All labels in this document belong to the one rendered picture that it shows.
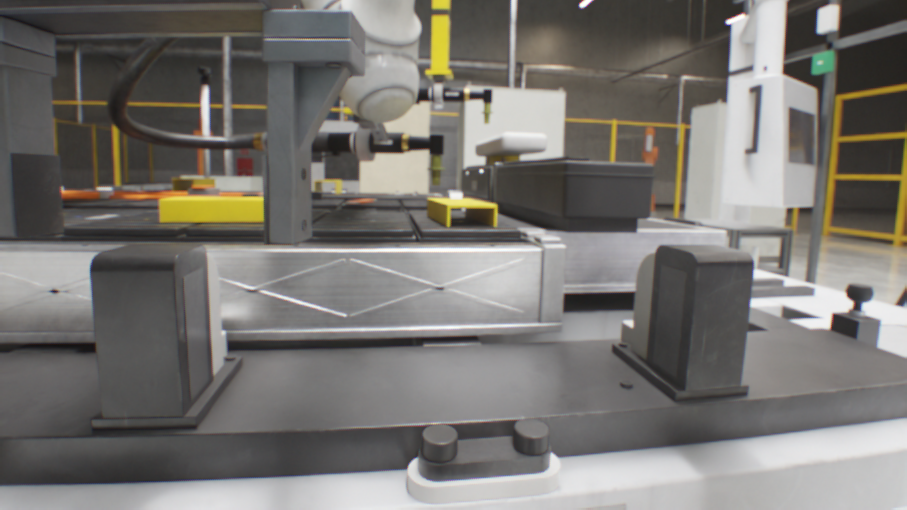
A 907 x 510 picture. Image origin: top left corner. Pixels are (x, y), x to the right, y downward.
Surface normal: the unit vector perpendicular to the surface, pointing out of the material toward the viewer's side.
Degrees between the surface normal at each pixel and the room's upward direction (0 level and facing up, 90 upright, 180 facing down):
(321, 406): 0
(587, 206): 90
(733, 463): 0
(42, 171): 90
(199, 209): 90
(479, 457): 0
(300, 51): 90
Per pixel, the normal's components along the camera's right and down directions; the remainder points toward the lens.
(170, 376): 0.15, 0.11
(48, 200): 1.00, 0.02
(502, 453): 0.02, -0.99
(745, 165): -0.83, 0.04
